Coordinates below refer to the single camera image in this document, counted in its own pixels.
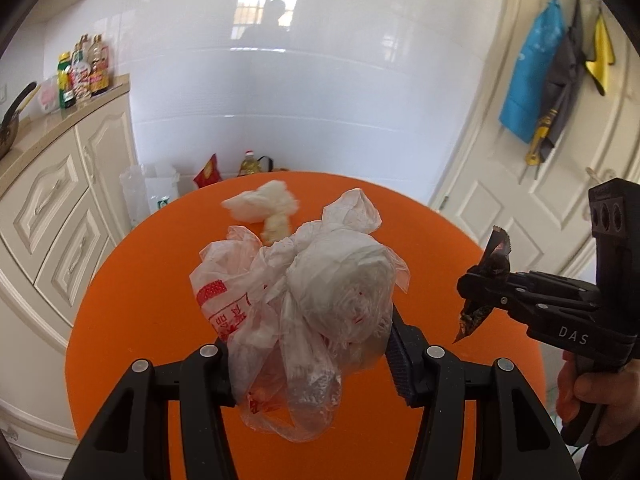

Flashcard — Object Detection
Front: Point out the cream kitchen cabinet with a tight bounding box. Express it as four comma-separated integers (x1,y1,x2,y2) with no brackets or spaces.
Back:
1,75,137,479

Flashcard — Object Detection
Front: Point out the white tissue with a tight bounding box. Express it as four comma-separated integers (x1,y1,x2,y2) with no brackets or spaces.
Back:
221,180,299,245

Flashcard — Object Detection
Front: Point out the condiment bottles group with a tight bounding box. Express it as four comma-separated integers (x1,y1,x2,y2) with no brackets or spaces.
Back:
56,35,111,110

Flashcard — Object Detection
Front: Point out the red paper bag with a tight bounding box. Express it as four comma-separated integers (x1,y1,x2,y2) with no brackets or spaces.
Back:
193,154,222,188

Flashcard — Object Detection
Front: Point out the white red plastic bag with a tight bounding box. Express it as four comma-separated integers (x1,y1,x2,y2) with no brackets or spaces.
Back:
190,188,410,442

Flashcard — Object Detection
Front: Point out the dark grey hanging garment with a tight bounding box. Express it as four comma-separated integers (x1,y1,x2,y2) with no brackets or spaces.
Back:
525,0,586,178

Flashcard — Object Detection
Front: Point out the blue hanging apron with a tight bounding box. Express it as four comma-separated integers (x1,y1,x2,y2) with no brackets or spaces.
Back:
499,0,566,144

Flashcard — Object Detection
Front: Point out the cream panelled door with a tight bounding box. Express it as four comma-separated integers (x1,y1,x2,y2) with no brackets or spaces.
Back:
431,0,639,280

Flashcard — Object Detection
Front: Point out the clear plastic bag on floor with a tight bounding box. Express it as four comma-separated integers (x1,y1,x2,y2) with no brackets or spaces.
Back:
119,162,180,228

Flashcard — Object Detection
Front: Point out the person's right hand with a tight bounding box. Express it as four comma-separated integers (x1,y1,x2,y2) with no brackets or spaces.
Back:
555,351,640,446

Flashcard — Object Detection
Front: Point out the yellow hanging cloth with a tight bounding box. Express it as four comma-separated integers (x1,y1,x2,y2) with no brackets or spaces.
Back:
585,11,616,96

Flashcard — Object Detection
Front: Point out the round orange table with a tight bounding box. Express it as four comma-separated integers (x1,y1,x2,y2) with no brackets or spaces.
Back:
65,174,546,479

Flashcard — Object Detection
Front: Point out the black snack wrapper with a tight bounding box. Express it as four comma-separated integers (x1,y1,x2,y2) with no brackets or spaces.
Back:
454,226,511,342

